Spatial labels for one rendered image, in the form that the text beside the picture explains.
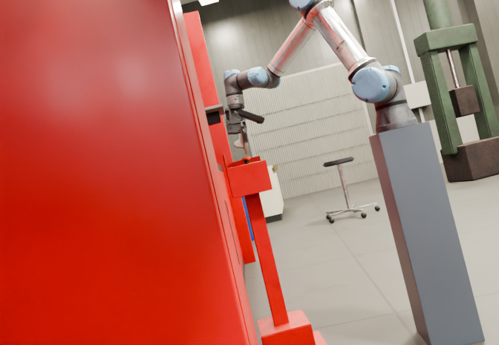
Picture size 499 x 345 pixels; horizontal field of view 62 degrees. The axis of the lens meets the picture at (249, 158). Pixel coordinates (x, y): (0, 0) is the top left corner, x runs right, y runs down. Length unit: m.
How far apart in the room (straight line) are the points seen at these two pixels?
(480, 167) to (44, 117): 6.20
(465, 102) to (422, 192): 5.12
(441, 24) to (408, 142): 5.29
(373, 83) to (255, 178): 0.57
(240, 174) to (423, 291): 0.77
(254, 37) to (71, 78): 11.06
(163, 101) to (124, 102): 0.04
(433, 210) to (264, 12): 10.41
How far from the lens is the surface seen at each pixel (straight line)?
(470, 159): 6.38
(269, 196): 6.35
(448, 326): 1.70
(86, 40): 0.50
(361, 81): 1.48
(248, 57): 11.37
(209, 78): 3.82
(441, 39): 6.65
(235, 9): 11.81
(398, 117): 1.59
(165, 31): 0.48
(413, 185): 1.57
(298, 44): 1.80
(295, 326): 1.76
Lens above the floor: 0.72
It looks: 3 degrees up
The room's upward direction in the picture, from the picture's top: 13 degrees counter-clockwise
